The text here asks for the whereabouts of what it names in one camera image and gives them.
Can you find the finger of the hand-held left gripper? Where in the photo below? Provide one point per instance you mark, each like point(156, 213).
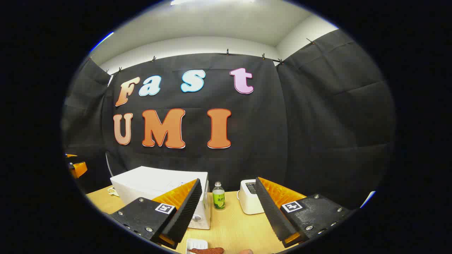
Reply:
point(71, 155)
point(79, 169)

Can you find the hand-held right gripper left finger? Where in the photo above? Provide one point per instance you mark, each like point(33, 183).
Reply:
point(187, 211)

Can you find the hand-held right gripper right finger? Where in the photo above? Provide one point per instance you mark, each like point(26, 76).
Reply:
point(272, 211)

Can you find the brown meat strip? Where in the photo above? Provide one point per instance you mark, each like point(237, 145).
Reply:
point(208, 251)

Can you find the white microwave oven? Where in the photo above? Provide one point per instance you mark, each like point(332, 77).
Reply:
point(148, 183)

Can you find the white toaster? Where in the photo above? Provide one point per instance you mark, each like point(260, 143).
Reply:
point(249, 201)

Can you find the green label drink bottle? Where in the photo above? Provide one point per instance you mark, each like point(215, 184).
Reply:
point(218, 201)

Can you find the white rectangular dish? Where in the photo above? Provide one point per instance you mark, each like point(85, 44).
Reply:
point(196, 244)

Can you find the white divided condiment plate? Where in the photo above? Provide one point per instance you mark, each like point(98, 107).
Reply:
point(113, 192)

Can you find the black backdrop cloth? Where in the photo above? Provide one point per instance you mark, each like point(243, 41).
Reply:
point(268, 141)

